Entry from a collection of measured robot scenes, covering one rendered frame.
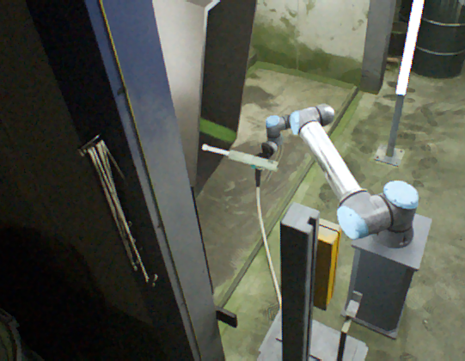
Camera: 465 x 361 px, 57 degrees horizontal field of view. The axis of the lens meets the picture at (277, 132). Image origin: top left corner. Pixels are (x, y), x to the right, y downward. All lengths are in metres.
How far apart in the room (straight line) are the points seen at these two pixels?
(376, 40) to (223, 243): 2.18
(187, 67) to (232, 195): 1.40
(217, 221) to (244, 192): 0.31
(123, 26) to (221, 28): 1.48
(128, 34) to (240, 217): 2.07
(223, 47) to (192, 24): 0.77
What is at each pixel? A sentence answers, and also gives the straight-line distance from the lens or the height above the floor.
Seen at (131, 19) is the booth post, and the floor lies 1.88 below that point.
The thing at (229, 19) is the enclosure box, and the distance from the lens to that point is 2.38.
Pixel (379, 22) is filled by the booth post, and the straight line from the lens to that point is 3.82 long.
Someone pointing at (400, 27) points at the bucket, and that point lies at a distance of 4.97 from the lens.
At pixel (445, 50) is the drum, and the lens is 4.35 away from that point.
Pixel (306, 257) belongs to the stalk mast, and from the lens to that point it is 0.84.
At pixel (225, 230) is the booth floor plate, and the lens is 2.85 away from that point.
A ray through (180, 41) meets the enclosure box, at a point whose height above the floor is 1.47.
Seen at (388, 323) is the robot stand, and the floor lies 0.11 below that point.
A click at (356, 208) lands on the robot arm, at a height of 0.90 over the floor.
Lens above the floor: 2.26
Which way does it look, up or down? 39 degrees down
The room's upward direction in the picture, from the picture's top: 1 degrees counter-clockwise
